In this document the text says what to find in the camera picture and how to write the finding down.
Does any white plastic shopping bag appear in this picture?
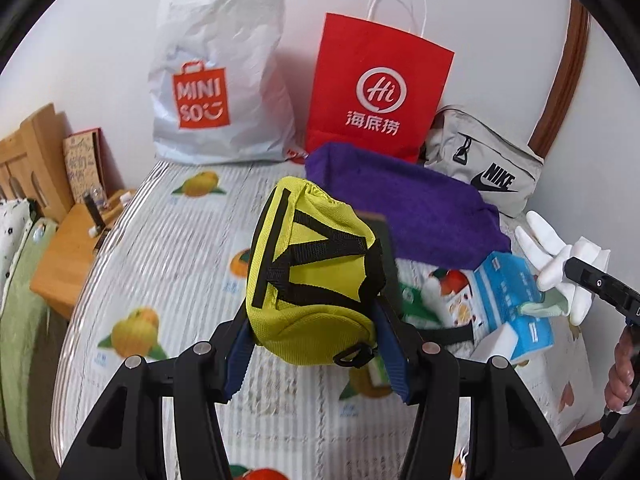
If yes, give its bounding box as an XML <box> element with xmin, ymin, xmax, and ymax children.
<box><xmin>147</xmin><ymin>0</ymin><xmax>298</xmax><ymax>165</ymax></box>

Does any red paper bag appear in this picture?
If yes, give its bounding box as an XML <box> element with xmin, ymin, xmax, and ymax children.
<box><xmin>305</xmin><ymin>0</ymin><xmax>456</xmax><ymax>165</ymax></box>

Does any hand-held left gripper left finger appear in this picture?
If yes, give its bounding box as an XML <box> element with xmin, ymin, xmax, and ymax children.
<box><xmin>60</xmin><ymin>307</ymin><xmax>256</xmax><ymax>480</ymax></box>

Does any fruit print wipe packet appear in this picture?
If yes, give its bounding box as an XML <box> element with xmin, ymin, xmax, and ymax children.
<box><xmin>425</xmin><ymin>267</ymin><xmax>476</xmax><ymax>331</ymax></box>

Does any grey waist bag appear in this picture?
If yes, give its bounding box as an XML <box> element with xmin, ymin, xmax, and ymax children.
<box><xmin>422</xmin><ymin>105</ymin><xmax>545</xmax><ymax>218</ymax></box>

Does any curved wooden frame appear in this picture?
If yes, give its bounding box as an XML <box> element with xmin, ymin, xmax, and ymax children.
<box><xmin>530</xmin><ymin>0</ymin><xmax>593</xmax><ymax>161</ymax></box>

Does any yellow waist bag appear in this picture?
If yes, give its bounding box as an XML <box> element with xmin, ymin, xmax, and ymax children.
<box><xmin>246</xmin><ymin>176</ymin><xmax>396</xmax><ymax>368</ymax></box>

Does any spotted white pillow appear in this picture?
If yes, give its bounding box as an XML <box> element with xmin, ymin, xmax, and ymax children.
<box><xmin>0</xmin><ymin>197</ymin><xmax>38</xmax><ymax>291</ymax></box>

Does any white sock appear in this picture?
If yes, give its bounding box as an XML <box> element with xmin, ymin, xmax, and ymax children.
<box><xmin>567</xmin><ymin>236</ymin><xmax>612</xmax><ymax>327</ymax></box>

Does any green blanket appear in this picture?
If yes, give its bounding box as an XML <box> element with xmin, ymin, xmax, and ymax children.
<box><xmin>0</xmin><ymin>217</ymin><xmax>68</xmax><ymax>478</ymax></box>

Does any blue tissue pack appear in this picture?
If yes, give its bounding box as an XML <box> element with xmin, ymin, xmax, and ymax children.
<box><xmin>470</xmin><ymin>251</ymin><xmax>556</xmax><ymax>363</ymax></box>

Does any purple felt storage basket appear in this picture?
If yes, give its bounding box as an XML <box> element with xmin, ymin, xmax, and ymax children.
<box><xmin>305</xmin><ymin>142</ymin><xmax>513</xmax><ymax>270</ymax></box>

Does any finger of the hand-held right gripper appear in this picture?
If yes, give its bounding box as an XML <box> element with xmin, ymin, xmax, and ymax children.
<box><xmin>564</xmin><ymin>257</ymin><xmax>640</xmax><ymax>311</ymax></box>

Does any fruit print bedsheet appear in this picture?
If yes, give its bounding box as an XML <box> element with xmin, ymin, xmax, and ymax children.
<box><xmin>50</xmin><ymin>160</ymin><xmax>601</xmax><ymax>480</ymax></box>

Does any wooden nightstand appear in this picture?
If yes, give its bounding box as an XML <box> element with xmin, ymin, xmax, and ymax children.
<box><xmin>30</xmin><ymin>187</ymin><xmax>138</xmax><ymax>321</ymax></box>

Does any black slim device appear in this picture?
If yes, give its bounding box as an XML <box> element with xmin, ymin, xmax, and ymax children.
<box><xmin>82</xmin><ymin>191</ymin><xmax>109</xmax><ymax>252</ymax></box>

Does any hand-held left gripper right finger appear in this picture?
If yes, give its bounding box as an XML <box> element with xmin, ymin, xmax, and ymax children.
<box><xmin>372</xmin><ymin>301</ymin><xmax>591</xmax><ymax>480</ymax></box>

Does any wooden headboard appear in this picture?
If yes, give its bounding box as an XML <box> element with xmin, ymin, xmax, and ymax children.
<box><xmin>0</xmin><ymin>102</ymin><xmax>76</xmax><ymax>223</ymax></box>

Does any person's right hand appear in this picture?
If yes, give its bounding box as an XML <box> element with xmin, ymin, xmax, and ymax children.
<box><xmin>604</xmin><ymin>327</ymin><xmax>640</xmax><ymax>411</ymax></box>

